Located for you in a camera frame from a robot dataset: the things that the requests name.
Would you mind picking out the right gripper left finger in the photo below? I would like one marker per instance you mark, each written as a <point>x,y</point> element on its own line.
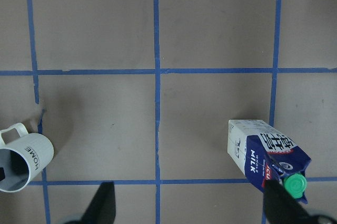
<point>102,208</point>

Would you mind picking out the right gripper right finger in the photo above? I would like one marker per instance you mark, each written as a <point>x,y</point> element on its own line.
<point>280,207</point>

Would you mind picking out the blue white milk carton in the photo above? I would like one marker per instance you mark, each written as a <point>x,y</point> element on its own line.
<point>263,153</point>

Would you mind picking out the white HOME mug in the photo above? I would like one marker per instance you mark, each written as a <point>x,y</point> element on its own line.
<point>23,158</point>

